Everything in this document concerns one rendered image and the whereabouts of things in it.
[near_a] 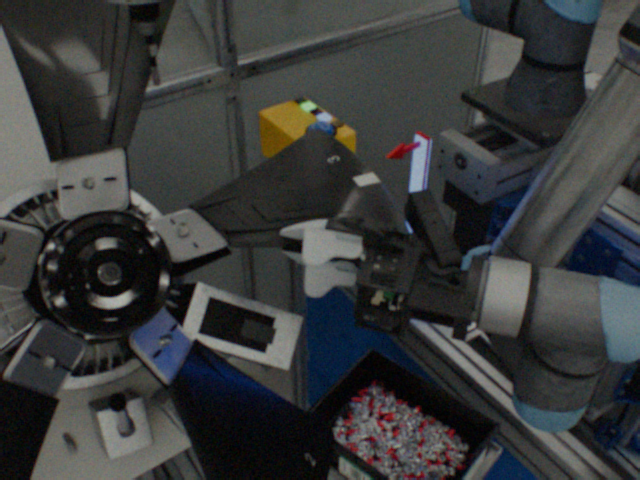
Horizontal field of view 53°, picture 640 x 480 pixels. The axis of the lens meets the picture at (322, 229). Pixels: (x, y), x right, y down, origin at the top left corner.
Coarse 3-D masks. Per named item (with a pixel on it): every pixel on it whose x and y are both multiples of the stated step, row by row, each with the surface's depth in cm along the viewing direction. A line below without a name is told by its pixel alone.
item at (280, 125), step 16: (272, 112) 114; (288, 112) 114; (304, 112) 114; (272, 128) 112; (288, 128) 110; (304, 128) 110; (336, 128) 109; (272, 144) 115; (288, 144) 109; (352, 144) 110
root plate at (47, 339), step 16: (48, 320) 61; (32, 336) 59; (48, 336) 61; (64, 336) 63; (48, 352) 62; (64, 352) 64; (80, 352) 67; (16, 368) 59; (32, 368) 61; (48, 368) 63; (16, 384) 59; (32, 384) 62; (48, 384) 64
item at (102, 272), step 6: (102, 264) 60; (108, 264) 60; (114, 264) 60; (102, 270) 60; (108, 270) 60; (114, 270) 60; (120, 270) 60; (102, 276) 60; (108, 276) 60; (114, 276) 60; (120, 276) 60; (108, 282) 60; (114, 282) 60
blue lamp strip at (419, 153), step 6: (420, 138) 85; (426, 144) 85; (414, 150) 87; (420, 150) 86; (414, 156) 87; (420, 156) 86; (414, 162) 88; (420, 162) 87; (414, 168) 88; (420, 168) 87; (414, 174) 89; (420, 174) 88; (414, 180) 89; (420, 180) 88; (414, 186) 90; (420, 186) 89; (408, 228) 95
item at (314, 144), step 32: (288, 160) 81; (320, 160) 82; (352, 160) 83; (224, 192) 76; (256, 192) 76; (288, 192) 76; (320, 192) 77; (352, 192) 78; (384, 192) 80; (224, 224) 70; (256, 224) 70; (288, 224) 71
